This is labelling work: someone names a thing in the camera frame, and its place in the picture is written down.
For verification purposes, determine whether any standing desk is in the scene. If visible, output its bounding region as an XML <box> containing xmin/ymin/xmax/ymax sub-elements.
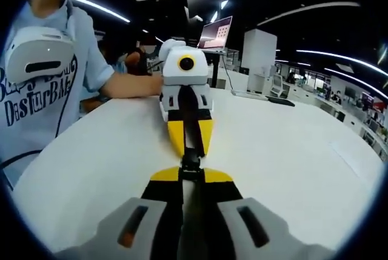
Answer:
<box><xmin>202</xmin><ymin>48</ymin><xmax>228</xmax><ymax>88</ymax></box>

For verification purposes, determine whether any person in light blue shirt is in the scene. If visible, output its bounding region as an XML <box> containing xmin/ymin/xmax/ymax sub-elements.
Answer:
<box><xmin>0</xmin><ymin>0</ymin><xmax>116</xmax><ymax>164</ymax></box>

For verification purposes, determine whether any person's neck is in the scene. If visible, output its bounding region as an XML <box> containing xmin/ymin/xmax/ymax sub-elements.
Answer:
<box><xmin>30</xmin><ymin>0</ymin><xmax>67</xmax><ymax>18</ymax></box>

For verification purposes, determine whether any thin ceiling light strip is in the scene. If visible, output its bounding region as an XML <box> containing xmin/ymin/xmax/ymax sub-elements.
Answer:
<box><xmin>295</xmin><ymin>49</ymin><xmax>388</xmax><ymax>78</ymax></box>
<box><xmin>326</xmin><ymin>67</ymin><xmax>388</xmax><ymax>91</ymax></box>

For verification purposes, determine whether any black plastic buckle socket part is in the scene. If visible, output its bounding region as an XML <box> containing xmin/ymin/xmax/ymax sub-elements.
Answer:
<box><xmin>182</xmin><ymin>147</ymin><xmax>202</xmax><ymax>168</ymax></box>

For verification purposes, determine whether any red wall screen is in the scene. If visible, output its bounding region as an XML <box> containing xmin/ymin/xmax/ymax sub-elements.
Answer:
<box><xmin>360</xmin><ymin>90</ymin><xmax>386</xmax><ymax>109</ymax></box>

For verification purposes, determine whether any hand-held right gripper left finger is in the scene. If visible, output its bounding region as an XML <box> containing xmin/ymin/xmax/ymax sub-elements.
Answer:
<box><xmin>57</xmin><ymin>165</ymin><xmax>185</xmax><ymax>260</ymax></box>

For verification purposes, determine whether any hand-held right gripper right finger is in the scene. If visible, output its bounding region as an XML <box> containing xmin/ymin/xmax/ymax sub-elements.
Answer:
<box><xmin>183</xmin><ymin>167</ymin><xmax>334</xmax><ymax>260</ymax></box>

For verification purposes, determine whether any black flat device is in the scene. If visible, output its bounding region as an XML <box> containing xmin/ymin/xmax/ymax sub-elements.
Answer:
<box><xmin>268</xmin><ymin>96</ymin><xmax>295</xmax><ymax>107</ymax></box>

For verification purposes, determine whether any white worn headset device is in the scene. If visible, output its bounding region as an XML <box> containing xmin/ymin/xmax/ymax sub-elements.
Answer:
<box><xmin>5</xmin><ymin>26</ymin><xmax>76</xmax><ymax>84</ymax></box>

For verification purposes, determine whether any white power strip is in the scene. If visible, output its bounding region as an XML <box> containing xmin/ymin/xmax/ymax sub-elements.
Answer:
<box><xmin>329</xmin><ymin>140</ymin><xmax>364</xmax><ymax>179</ymax></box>

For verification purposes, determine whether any white flat box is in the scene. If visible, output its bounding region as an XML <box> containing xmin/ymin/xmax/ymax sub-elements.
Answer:
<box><xmin>232</xmin><ymin>89</ymin><xmax>269</xmax><ymax>100</ymax></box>

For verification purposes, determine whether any open laptop pink screen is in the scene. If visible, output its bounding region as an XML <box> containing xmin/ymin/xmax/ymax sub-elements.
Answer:
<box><xmin>197</xmin><ymin>16</ymin><xmax>233</xmax><ymax>52</ymax></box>

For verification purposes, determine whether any white office desk row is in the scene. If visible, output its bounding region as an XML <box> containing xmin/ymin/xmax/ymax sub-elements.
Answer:
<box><xmin>290</xmin><ymin>84</ymin><xmax>388</xmax><ymax>152</ymax></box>

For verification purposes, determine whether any square white column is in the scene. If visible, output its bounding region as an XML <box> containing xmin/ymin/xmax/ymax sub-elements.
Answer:
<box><xmin>244</xmin><ymin>28</ymin><xmax>277</xmax><ymax>76</ymax></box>

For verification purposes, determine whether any white kiosk machine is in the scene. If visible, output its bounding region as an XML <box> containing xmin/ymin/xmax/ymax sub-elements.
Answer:
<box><xmin>270</xmin><ymin>73</ymin><xmax>289</xmax><ymax>97</ymax></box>

